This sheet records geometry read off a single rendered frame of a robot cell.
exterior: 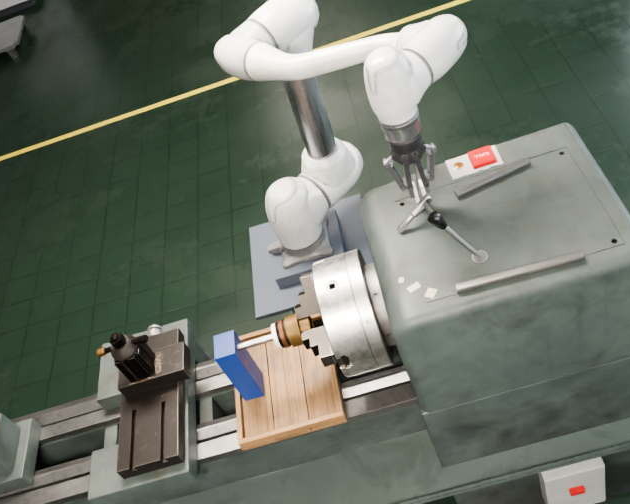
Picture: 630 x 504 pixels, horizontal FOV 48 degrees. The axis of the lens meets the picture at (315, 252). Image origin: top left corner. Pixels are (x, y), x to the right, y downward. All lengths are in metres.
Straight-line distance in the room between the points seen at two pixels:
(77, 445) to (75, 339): 1.55
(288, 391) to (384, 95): 0.92
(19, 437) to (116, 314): 1.59
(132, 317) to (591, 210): 2.61
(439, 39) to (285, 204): 0.88
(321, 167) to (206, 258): 1.62
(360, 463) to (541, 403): 0.59
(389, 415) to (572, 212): 0.73
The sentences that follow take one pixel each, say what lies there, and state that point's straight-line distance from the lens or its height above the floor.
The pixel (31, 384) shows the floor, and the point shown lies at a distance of 3.91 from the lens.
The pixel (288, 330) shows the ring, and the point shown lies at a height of 1.12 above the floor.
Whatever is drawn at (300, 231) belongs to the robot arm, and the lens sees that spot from 2.34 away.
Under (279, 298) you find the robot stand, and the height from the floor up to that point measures 0.75.
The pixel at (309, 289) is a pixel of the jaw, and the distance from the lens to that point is 1.86.
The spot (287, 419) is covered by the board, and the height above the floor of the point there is 0.89.
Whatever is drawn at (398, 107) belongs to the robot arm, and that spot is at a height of 1.61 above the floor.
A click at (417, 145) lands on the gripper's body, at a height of 1.48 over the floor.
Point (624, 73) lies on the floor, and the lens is 4.19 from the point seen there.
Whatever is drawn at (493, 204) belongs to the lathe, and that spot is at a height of 1.26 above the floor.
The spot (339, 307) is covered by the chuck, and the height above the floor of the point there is 1.22.
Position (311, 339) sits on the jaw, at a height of 1.11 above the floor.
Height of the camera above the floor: 2.55
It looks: 45 degrees down
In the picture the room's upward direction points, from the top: 25 degrees counter-clockwise
